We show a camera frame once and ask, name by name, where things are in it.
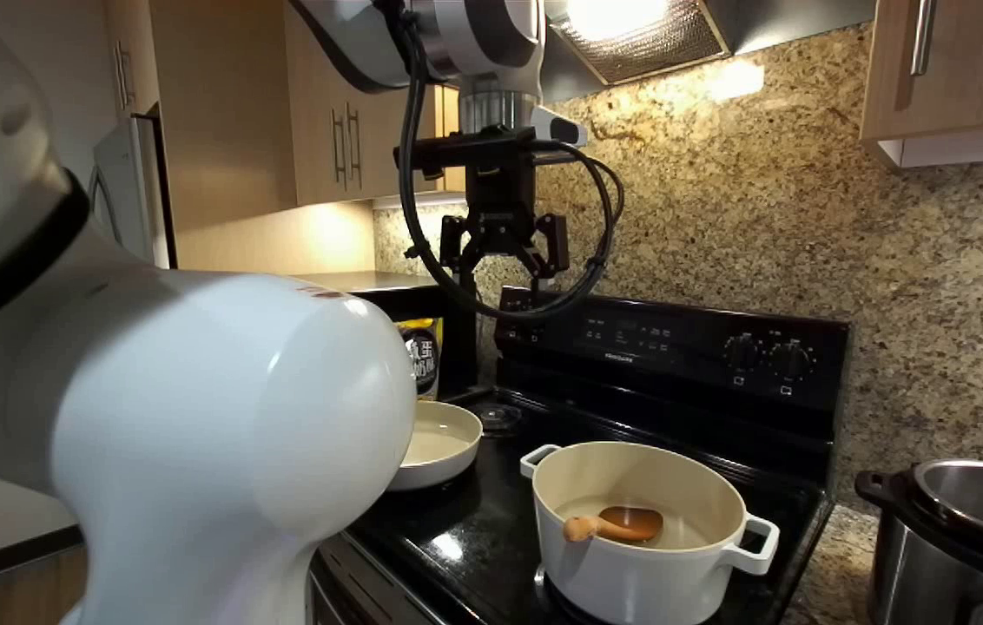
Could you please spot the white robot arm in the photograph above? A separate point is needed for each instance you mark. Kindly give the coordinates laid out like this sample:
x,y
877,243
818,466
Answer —
x,y
210,431

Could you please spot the yellow black snack bag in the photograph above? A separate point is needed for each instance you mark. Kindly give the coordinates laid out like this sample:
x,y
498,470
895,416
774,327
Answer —
x,y
423,348

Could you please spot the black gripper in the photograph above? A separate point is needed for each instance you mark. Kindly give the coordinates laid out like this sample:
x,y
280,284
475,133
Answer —
x,y
502,205

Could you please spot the upper wooden cabinet left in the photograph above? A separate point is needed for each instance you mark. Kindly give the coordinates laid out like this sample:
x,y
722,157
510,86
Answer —
x,y
255,115

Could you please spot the wooden spoon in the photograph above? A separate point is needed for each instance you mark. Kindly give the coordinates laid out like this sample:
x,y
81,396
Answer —
x,y
630,526

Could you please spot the range hood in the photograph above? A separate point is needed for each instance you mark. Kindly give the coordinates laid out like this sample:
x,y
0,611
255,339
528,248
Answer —
x,y
610,42

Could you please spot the black electric stove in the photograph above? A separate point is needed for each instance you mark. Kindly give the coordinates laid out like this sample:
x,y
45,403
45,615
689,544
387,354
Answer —
x,y
753,396

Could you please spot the upper wooden cabinet right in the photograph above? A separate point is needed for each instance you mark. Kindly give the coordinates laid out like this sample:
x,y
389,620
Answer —
x,y
924,80

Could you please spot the wooden cabinet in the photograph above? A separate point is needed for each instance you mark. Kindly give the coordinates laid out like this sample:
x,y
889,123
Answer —
x,y
255,115
924,80

